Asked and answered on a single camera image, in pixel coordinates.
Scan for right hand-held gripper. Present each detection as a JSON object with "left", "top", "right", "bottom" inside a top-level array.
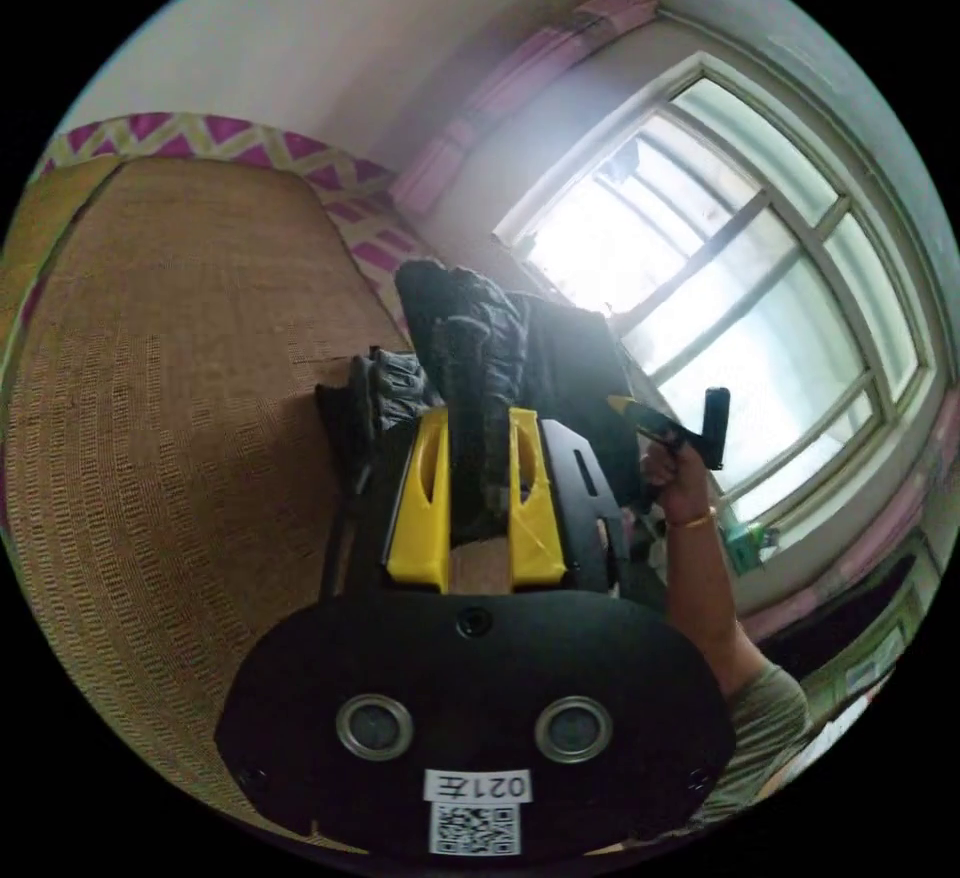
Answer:
[{"left": 606, "top": 394, "right": 706, "bottom": 512}]

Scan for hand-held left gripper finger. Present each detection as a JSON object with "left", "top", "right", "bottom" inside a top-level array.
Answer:
[{"left": 507, "top": 406, "right": 569, "bottom": 591}]

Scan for blue jeans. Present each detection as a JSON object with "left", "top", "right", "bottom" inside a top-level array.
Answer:
[{"left": 394, "top": 258, "right": 648, "bottom": 551}]

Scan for person's right forearm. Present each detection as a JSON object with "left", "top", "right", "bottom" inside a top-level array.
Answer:
[{"left": 662, "top": 507, "right": 783, "bottom": 701}]

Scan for person's right hand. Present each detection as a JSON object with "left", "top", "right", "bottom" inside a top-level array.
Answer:
[{"left": 639, "top": 438, "right": 712, "bottom": 524}]

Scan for window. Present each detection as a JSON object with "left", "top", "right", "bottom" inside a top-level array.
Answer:
[{"left": 491, "top": 51, "right": 943, "bottom": 583}]

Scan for pile of clothes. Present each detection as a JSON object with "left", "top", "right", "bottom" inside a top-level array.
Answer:
[{"left": 314, "top": 345, "right": 445, "bottom": 498}]

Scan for person's body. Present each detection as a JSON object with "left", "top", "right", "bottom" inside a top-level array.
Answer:
[{"left": 693, "top": 663, "right": 817, "bottom": 823}]

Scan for pink curtain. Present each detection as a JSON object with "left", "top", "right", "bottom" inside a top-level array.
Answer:
[{"left": 388, "top": 0, "right": 663, "bottom": 221}]

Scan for bed with woven mat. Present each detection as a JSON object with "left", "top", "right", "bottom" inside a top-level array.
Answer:
[{"left": 0, "top": 111, "right": 423, "bottom": 853}]

